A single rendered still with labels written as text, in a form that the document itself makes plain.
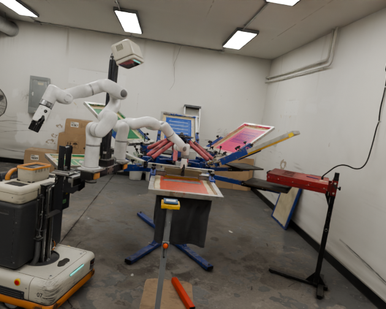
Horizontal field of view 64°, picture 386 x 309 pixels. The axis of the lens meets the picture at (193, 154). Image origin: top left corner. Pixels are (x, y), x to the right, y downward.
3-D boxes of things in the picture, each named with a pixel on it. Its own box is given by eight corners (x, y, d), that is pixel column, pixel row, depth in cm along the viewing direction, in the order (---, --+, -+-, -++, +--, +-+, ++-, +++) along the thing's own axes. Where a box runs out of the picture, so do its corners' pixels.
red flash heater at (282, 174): (331, 188, 332) (333, 177, 330) (330, 196, 290) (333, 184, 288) (273, 176, 356) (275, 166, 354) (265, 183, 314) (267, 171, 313)
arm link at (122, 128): (118, 142, 245) (120, 122, 242) (111, 140, 255) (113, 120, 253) (129, 143, 251) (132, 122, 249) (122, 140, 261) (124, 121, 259)
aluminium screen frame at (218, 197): (223, 202, 241) (223, 197, 240) (147, 194, 235) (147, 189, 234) (209, 179, 318) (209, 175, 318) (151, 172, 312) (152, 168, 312)
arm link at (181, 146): (163, 136, 282) (175, 152, 293) (171, 138, 272) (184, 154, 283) (170, 129, 284) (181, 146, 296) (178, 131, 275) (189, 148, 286)
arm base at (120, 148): (105, 159, 250) (106, 140, 248) (112, 157, 262) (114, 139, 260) (122, 162, 247) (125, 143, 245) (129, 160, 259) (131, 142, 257)
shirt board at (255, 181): (291, 192, 346) (292, 186, 345) (285, 200, 310) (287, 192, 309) (184, 169, 400) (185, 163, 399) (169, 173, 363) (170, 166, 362)
